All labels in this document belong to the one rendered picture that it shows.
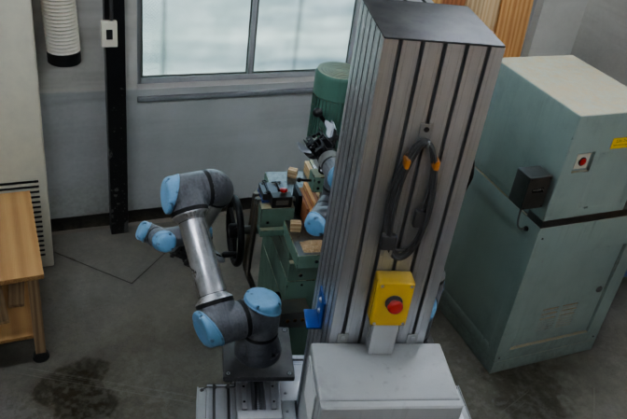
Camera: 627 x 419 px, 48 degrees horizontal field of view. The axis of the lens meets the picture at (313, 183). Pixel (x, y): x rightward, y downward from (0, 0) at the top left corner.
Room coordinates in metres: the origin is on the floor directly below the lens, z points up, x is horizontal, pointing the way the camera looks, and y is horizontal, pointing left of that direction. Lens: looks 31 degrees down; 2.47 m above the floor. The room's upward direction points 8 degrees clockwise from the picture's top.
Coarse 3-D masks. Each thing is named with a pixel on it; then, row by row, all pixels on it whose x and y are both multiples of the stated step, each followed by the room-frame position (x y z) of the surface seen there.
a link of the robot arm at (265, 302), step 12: (252, 288) 1.67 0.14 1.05; (264, 288) 1.69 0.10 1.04; (240, 300) 1.63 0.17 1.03; (252, 300) 1.61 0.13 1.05; (264, 300) 1.63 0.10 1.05; (276, 300) 1.64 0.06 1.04; (252, 312) 1.59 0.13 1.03; (264, 312) 1.59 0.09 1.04; (276, 312) 1.61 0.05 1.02; (252, 324) 1.57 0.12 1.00; (264, 324) 1.59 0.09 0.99; (276, 324) 1.62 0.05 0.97; (252, 336) 1.59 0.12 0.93; (264, 336) 1.59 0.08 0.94
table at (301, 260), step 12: (276, 180) 2.57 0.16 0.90; (288, 180) 2.58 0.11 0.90; (264, 228) 2.25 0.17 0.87; (276, 228) 2.26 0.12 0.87; (288, 228) 2.23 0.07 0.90; (288, 240) 2.19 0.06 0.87; (300, 240) 2.16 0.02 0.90; (300, 252) 2.09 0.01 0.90; (300, 264) 2.07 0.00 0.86; (312, 264) 2.08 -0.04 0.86
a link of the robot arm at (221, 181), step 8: (216, 176) 1.86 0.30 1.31; (224, 176) 1.89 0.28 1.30; (216, 184) 1.84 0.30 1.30; (224, 184) 1.86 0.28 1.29; (216, 192) 1.83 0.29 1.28; (224, 192) 1.85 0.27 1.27; (232, 192) 1.90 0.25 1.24; (216, 200) 1.83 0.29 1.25; (224, 200) 1.86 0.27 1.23; (216, 208) 1.92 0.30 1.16; (208, 216) 1.95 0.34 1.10; (208, 224) 1.98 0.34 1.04
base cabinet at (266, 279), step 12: (264, 240) 2.52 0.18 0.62; (264, 252) 2.49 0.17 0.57; (276, 252) 2.32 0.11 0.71; (264, 264) 2.47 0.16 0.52; (276, 264) 2.30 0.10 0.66; (264, 276) 2.44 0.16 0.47; (276, 276) 2.28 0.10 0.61; (276, 288) 2.25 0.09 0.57; (288, 288) 2.14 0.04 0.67; (300, 288) 2.16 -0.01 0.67; (312, 288) 2.18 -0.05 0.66; (312, 300) 2.18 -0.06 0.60; (300, 336) 2.17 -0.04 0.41; (300, 348) 2.17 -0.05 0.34
